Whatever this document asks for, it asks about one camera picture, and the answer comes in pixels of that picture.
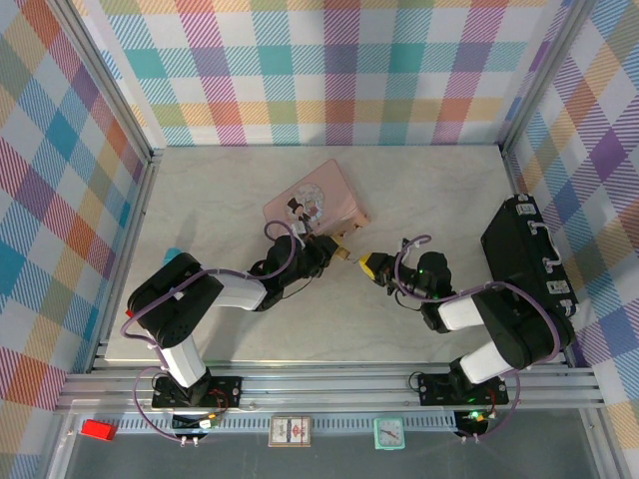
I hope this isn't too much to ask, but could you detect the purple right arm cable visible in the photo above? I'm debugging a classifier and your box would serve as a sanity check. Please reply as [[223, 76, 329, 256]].
[[393, 234, 563, 443]]

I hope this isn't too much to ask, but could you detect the aluminium frame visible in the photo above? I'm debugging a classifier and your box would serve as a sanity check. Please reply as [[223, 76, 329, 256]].
[[47, 0, 620, 479]]

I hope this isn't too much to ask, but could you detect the black hard case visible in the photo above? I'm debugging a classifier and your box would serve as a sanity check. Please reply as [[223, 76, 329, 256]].
[[479, 195, 583, 318]]

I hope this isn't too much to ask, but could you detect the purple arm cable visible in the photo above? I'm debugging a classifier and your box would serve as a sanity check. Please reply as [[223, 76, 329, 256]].
[[393, 234, 563, 443], [121, 220, 301, 447]]

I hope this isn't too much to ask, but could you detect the red block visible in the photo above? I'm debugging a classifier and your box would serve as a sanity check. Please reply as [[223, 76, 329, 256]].
[[80, 418, 119, 443]]

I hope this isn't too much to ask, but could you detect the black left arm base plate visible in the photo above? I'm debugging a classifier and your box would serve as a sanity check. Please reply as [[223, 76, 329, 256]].
[[151, 374, 244, 408]]

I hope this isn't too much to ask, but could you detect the teal square clock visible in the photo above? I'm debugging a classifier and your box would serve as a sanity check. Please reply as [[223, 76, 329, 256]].
[[372, 416, 405, 450]]

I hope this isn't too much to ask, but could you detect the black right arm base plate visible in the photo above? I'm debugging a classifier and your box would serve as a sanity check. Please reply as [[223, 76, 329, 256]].
[[416, 371, 510, 406]]

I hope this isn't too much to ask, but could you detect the black controller board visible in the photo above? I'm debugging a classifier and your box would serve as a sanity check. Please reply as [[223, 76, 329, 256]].
[[171, 412, 221, 433], [454, 408, 490, 434]]

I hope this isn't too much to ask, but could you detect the pink box with sticker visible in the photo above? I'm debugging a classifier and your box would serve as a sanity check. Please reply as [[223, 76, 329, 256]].
[[262, 158, 373, 239]]

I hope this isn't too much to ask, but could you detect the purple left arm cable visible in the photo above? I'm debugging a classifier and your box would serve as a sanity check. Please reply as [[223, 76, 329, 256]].
[[121, 220, 301, 447]]

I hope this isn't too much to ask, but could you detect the playing card box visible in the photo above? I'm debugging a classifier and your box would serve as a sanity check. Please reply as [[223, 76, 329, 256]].
[[268, 414, 314, 449]]

